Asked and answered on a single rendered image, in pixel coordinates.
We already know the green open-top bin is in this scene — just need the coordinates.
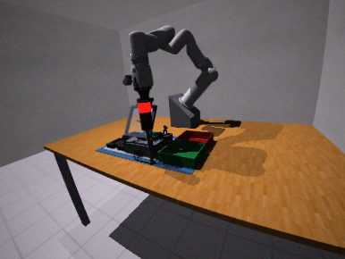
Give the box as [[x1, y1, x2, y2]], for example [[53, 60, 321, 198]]
[[157, 139, 206, 170]]

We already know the green circuit board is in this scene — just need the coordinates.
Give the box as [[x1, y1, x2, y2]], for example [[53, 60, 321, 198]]
[[152, 131, 160, 138]]

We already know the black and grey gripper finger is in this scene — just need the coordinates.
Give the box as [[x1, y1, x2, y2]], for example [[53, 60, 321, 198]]
[[134, 77, 147, 100], [144, 87, 152, 97]]

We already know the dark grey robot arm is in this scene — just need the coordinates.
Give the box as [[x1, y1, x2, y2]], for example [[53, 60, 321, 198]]
[[129, 26, 218, 109]]

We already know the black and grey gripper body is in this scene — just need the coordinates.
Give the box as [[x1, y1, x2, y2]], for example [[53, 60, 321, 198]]
[[131, 63, 154, 88]]

